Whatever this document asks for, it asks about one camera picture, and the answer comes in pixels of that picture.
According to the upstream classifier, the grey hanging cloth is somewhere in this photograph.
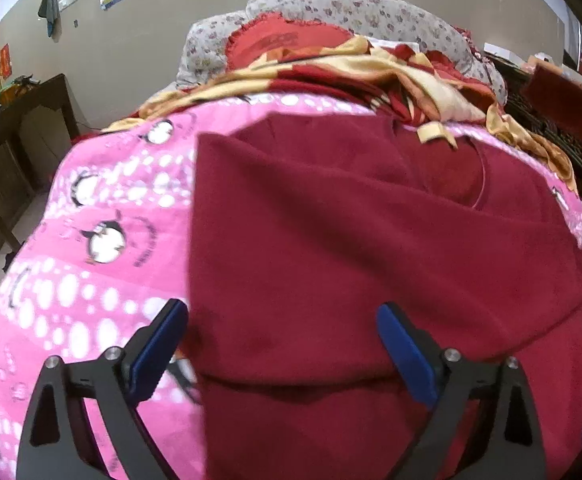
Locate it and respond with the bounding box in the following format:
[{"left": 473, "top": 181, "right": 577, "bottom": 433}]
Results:
[{"left": 38, "top": 0, "right": 61, "bottom": 38}]

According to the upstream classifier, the white pillow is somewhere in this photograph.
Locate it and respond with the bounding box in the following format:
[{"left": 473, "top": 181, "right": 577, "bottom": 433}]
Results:
[{"left": 368, "top": 37, "right": 417, "bottom": 51}]

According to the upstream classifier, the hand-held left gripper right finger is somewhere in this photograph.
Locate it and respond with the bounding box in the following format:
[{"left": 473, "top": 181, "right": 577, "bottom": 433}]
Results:
[{"left": 376, "top": 301, "right": 546, "bottom": 480}]

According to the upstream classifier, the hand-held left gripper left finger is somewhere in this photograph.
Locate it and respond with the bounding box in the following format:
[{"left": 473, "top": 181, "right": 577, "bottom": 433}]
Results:
[{"left": 16, "top": 298, "right": 192, "bottom": 480}]

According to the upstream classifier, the dark wooden cabinet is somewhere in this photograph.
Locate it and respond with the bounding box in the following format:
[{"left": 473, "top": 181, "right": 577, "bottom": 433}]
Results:
[{"left": 0, "top": 74, "right": 82, "bottom": 306}]

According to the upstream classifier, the dark carved wooden sideboard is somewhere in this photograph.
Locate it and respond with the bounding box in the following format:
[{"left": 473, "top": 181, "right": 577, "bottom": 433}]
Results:
[{"left": 501, "top": 57, "right": 582, "bottom": 206}]

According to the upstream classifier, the dark red cloth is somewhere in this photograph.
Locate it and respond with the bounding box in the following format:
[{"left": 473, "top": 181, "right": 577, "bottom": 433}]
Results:
[{"left": 521, "top": 65, "right": 582, "bottom": 146}]

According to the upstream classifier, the dark red fleece garment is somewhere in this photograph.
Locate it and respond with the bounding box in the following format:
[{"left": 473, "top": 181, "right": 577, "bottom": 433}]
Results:
[{"left": 183, "top": 110, "right": 582, "bottom": 480}]

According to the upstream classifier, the red heart pillow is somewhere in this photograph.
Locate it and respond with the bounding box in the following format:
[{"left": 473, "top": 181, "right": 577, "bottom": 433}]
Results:
[{"left": 224, "top": 11, "right": 357, "bottom": 71}]

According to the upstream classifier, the pink penguin print blanket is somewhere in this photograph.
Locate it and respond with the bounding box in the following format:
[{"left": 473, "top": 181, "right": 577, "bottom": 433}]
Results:
[{"left": 0, "top": 92, "right": 582, "bottom": 480}]

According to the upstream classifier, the floral grey cushion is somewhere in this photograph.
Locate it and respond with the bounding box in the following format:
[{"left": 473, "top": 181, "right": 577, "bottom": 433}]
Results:
[{"left": 176, "top": 0, "right": 509, "bottom": 106}]

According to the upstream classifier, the red and yellow blanket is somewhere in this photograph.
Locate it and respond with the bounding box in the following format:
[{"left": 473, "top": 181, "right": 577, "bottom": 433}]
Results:
[{"left": 104, "top": 35, "right": 579, "bottom": 196}]

